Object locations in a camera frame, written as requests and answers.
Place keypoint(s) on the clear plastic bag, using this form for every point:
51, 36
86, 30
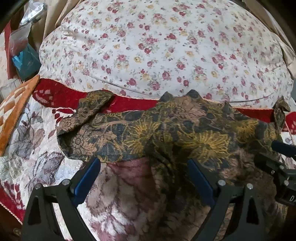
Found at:
19, 39

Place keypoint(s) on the red and white plush blanket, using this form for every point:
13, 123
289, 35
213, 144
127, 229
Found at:
46, 150

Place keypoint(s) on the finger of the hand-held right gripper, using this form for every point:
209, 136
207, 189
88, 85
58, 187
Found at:
268, 165
285, 148

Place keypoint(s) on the orange patterned cloth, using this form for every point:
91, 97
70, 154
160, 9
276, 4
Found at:
13, 111

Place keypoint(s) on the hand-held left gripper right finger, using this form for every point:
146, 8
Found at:
201, 181

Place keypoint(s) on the dark floral patterned garment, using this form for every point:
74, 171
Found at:
180, 136

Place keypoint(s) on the beige cloth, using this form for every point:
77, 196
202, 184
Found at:
283, 34

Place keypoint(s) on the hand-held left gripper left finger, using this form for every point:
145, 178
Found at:
87, 179

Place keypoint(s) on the white floral quilt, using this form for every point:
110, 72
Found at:
161, 46

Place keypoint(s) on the beige curtain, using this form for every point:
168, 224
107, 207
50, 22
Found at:
49, 18

